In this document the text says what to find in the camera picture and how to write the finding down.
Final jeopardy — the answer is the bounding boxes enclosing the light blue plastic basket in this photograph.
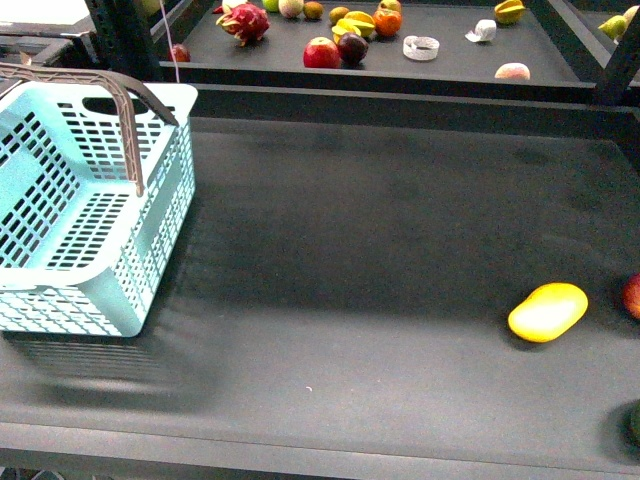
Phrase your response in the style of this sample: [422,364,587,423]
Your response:
[1,64,198,337]

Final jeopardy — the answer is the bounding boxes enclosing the pink peach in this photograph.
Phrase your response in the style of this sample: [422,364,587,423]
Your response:
[494,62,531,80]

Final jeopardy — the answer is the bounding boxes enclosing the yellow mango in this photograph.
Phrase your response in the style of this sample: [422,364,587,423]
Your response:
[507,282,589,343]

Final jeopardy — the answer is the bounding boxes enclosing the pink dragon fruit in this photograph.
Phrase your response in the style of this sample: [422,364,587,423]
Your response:
[215,2,270,47]

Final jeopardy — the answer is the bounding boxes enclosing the orange persimmon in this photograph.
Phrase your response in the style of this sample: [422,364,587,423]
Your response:
[373,9,403,37]

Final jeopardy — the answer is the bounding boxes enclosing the white crumpled wrapper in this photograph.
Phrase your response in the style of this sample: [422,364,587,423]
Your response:
[465,19,497,43]

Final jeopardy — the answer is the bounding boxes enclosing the clear tape ring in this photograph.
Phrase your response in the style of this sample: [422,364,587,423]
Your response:
[402,34,441,63]

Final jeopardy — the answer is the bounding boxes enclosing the red apple on table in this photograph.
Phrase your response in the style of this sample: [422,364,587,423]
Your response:
[621,273,640,320]

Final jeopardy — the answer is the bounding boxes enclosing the green avocado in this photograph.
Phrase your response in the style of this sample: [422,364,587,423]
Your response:
[628,403,640,447]

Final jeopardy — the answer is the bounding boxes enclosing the small dark red fruit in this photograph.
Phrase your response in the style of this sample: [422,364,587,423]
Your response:
[169,43,191,62]

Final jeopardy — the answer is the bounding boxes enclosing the dark purple plum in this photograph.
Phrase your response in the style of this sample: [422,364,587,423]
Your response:
[337,32,369,65]

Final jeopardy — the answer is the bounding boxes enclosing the green pear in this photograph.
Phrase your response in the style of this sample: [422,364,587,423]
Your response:
[598,15,627,42]

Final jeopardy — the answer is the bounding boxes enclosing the green apple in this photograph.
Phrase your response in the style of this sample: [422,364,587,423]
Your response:
[262,0,279,13]

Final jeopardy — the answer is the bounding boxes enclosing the yellow-brown round fruit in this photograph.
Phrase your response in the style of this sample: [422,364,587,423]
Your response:
[329,6,350,26]

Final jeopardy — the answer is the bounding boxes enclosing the yellow star fruit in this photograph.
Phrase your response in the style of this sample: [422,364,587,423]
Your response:
[332,11,375,43]
[494,0,527,25]

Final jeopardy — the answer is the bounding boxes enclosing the brown kiwi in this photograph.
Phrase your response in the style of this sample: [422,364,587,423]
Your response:
[303,1,324,21]

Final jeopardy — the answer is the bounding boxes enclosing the red apple on shelf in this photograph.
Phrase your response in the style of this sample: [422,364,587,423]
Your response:
[303,37,341,69]

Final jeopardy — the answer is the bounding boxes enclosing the white cable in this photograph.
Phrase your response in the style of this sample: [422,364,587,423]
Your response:
[158,0,182,84]

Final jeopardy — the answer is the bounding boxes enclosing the yellow star fruit right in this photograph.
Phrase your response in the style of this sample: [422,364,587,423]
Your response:
[494,0,527,25]

